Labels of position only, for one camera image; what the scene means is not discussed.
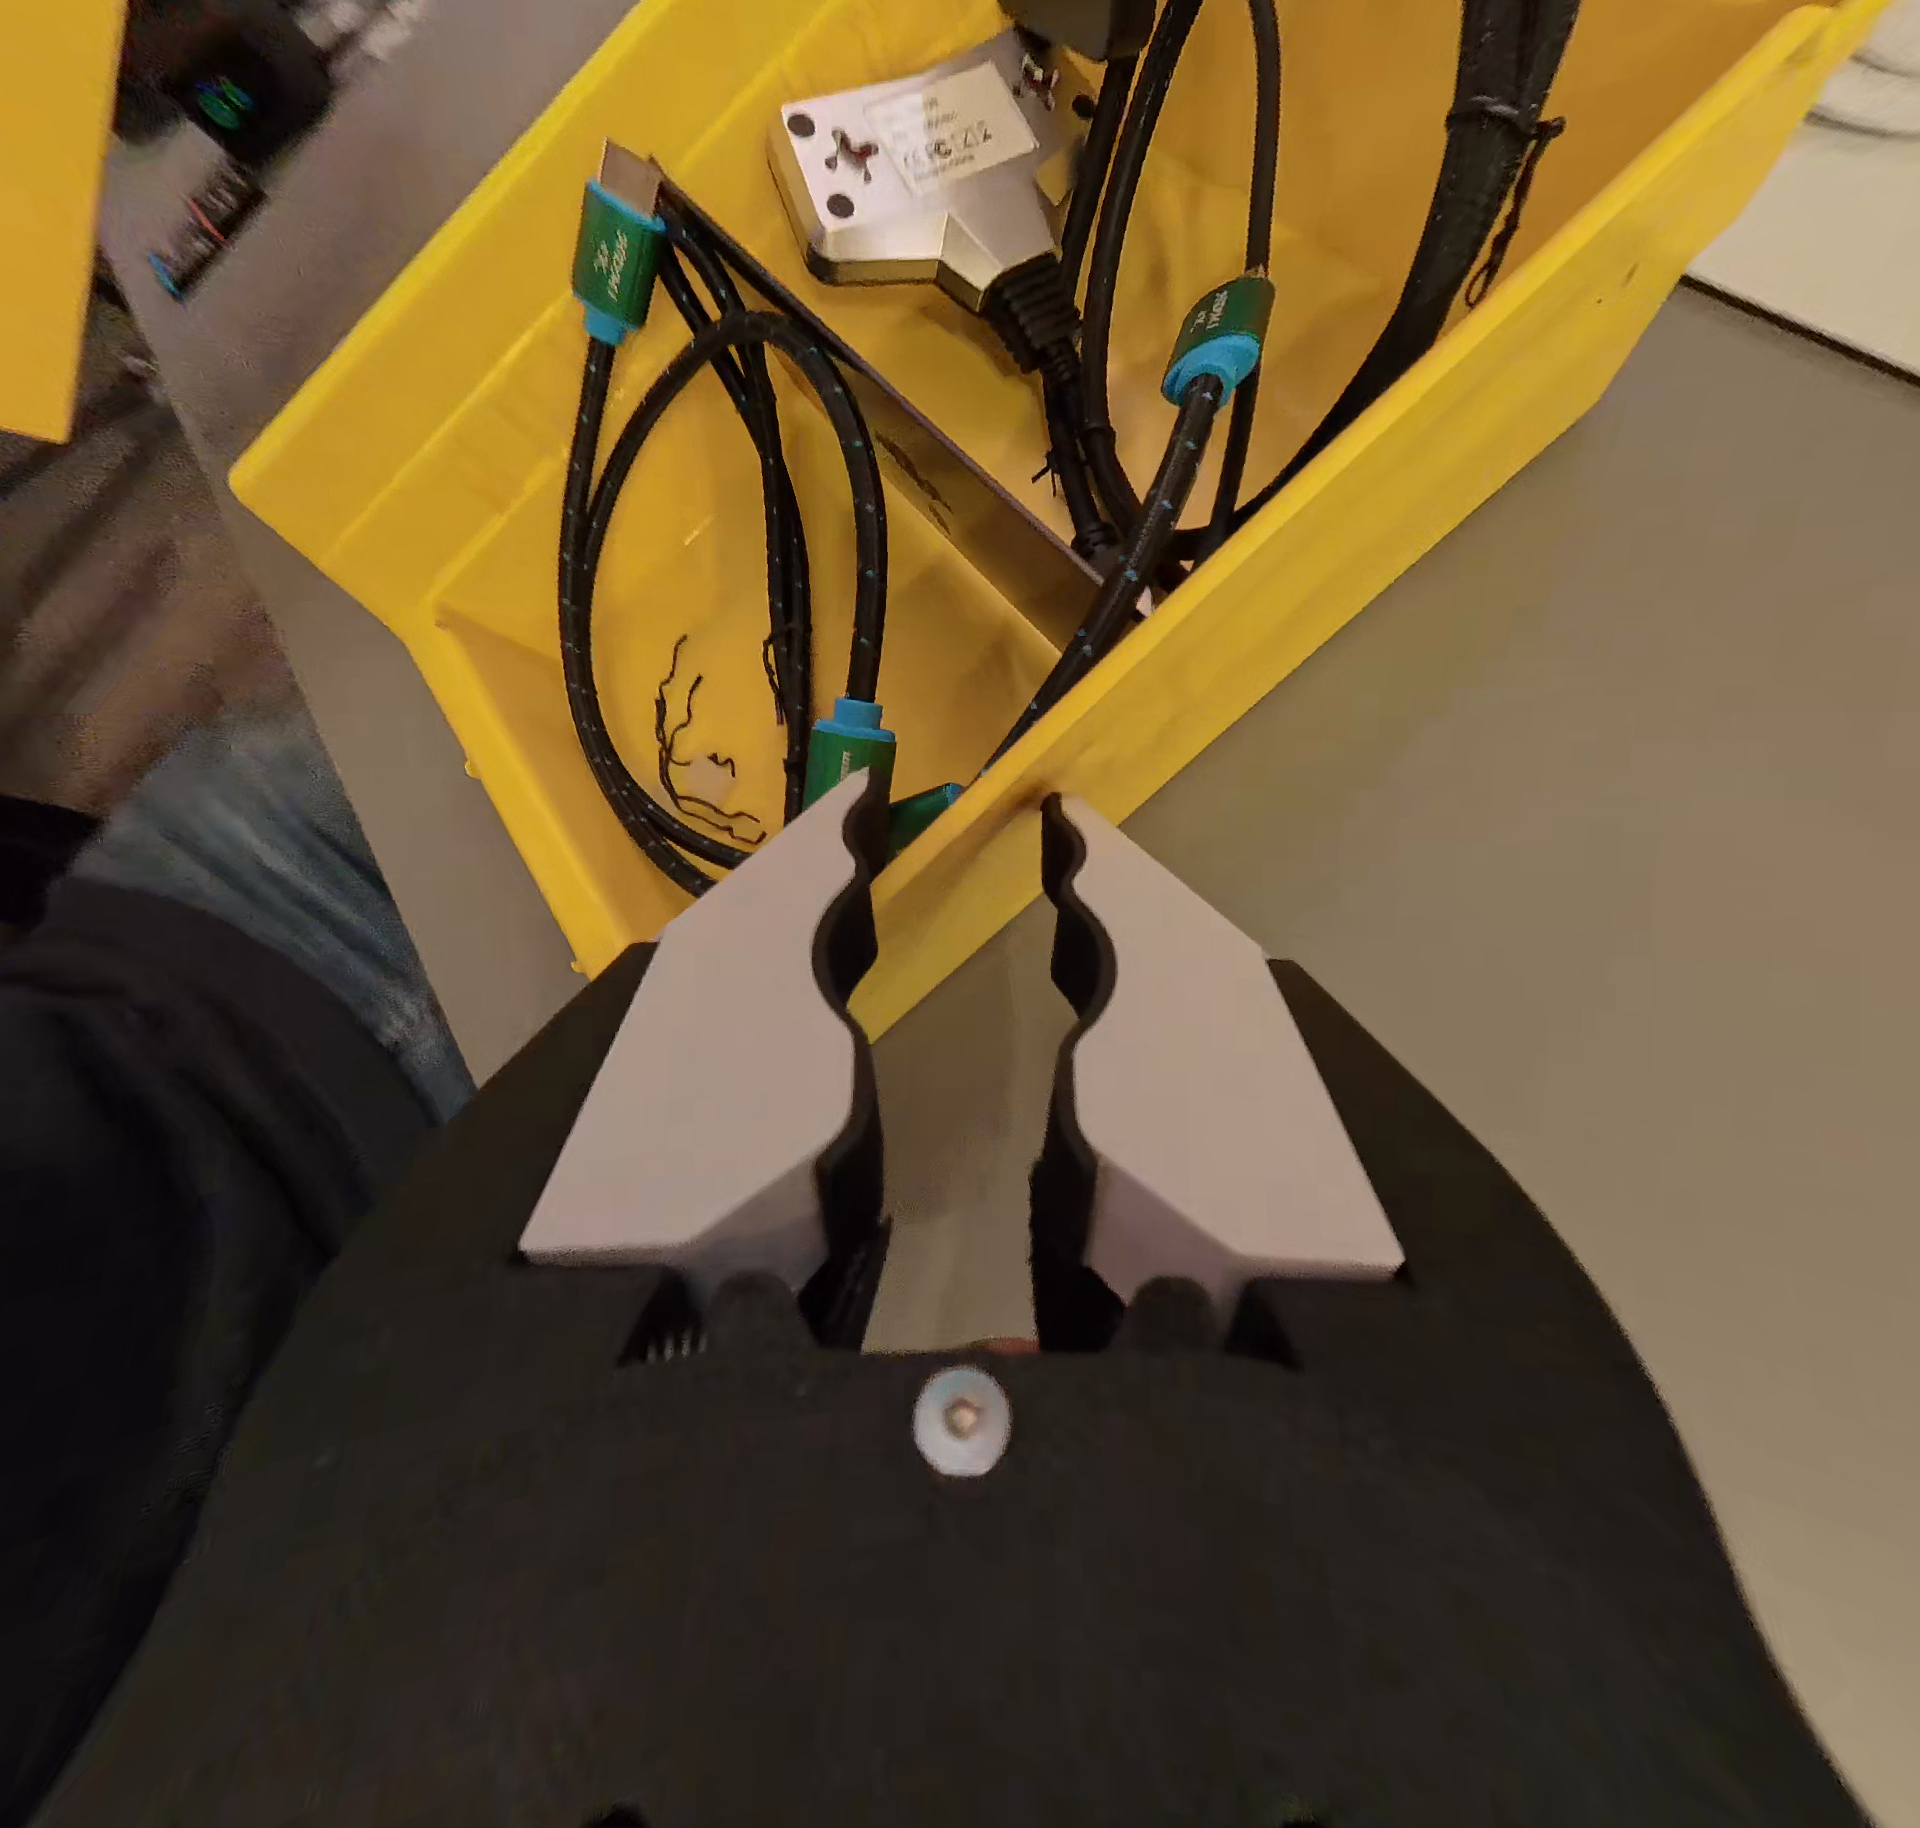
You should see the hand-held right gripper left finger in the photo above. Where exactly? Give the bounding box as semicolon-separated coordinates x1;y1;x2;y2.
517;780;896;1319

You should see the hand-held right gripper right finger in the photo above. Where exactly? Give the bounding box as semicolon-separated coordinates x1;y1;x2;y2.
1031;794;1412;1319

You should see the yellow plastic bin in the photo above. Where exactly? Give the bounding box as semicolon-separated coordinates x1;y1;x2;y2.
225;0;1920;974
0;0;144;449

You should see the thin dark twist tie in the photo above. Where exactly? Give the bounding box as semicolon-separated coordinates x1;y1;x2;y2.
645;629;766;840

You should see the person's blue jeans leg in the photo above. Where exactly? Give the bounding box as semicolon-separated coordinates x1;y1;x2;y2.
60;705;482;1125

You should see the white adapter box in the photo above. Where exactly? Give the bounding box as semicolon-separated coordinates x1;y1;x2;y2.
775;44;1082;314

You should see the black cable with green plug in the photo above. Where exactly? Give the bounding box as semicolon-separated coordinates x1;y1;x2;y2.
555;314;902;885
989;0;1606;764

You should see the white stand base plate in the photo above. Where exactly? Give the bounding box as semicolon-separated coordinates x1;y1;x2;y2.
1680;90;1920;389

